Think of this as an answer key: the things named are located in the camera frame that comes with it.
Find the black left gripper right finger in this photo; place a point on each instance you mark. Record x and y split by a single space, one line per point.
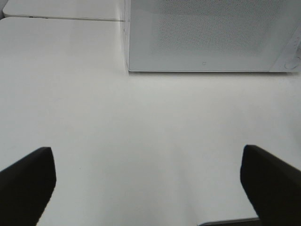
272 186

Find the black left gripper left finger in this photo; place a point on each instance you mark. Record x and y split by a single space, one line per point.
26 188

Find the white microwave door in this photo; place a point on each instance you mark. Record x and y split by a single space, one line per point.
208 35

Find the round door release button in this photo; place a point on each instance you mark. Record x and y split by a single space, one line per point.
293 63

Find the white microwave oven body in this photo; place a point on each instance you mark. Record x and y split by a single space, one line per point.
292 49

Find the white adjacent table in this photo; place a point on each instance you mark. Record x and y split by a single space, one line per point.
103 10

